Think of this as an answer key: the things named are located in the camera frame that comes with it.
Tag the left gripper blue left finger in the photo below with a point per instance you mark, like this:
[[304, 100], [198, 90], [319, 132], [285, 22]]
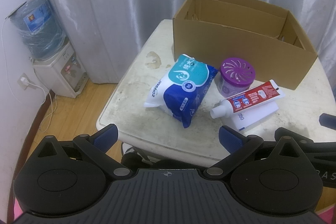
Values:
[[96, 146]]

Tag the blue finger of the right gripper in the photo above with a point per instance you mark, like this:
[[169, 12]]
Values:
[[310, 148], [328, 121]]

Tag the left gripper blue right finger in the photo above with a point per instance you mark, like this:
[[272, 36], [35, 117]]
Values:
[[239, 146]]

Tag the white carton box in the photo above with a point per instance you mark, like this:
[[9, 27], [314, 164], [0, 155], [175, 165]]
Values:
[[246, 120]]

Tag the red toothpaste tube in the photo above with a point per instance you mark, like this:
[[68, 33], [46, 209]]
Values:
[[255, 97]]

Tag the purple air freshener jar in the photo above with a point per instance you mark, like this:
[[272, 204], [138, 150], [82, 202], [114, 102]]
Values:
[[235, 76]]

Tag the blue wet wipes pack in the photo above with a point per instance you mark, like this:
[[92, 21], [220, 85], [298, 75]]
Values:
[[181, 90]]

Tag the black shoe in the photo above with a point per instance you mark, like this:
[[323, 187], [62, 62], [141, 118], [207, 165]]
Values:
[[131, 158]]

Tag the white water dispenser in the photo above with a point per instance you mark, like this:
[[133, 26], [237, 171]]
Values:
[[63, 73]]

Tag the brown cardboard box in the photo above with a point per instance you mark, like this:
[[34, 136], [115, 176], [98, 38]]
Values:
[[267, 36]]

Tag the blue water jug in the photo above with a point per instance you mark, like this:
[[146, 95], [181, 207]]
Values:
[[39, 28]]

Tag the white wall plug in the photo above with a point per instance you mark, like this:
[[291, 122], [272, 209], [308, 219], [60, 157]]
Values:
[[23, 81]]

